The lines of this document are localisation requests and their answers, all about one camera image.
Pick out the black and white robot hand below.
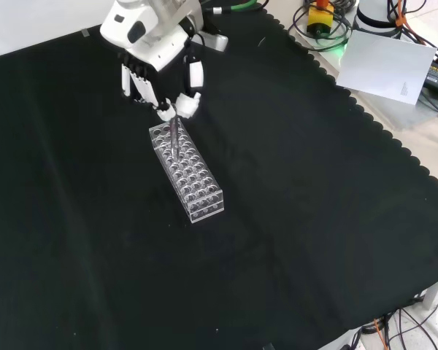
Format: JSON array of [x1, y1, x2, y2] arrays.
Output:
[[99, 0, 207, 122]]

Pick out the clear glass test tube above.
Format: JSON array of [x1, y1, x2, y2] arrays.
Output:
[[169, 111, 183, 161]]

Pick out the clear plastic test tube rack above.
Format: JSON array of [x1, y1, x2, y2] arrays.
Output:
[[148, 118, 226, 224]]

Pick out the yellow stop button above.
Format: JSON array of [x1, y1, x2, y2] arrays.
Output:
[[307, 0, 334, 38]]

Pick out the black bench cloth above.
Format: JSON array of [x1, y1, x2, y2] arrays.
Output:
[[0, 7, 438, 350]]

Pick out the white cylinder base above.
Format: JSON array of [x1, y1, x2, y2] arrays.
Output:
[[352, 0, 403, 37]]

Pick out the white paper sheet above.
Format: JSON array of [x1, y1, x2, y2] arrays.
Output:
[[334, 29, 438, 107]]

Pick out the white table leg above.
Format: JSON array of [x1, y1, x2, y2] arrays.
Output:
[[421, 275, 438, 311]]

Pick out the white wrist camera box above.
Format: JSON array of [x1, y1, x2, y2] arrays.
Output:
[[199, 31, 229, 53]]

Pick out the green cable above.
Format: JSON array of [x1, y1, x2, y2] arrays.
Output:
[[204, 0, 261, 15]]

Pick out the orange cable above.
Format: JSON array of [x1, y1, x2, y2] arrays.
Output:
[[386, 0, 410, 28]]

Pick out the black cable bundle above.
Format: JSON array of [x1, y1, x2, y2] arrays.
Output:
[[350, 306, 438, 350]]

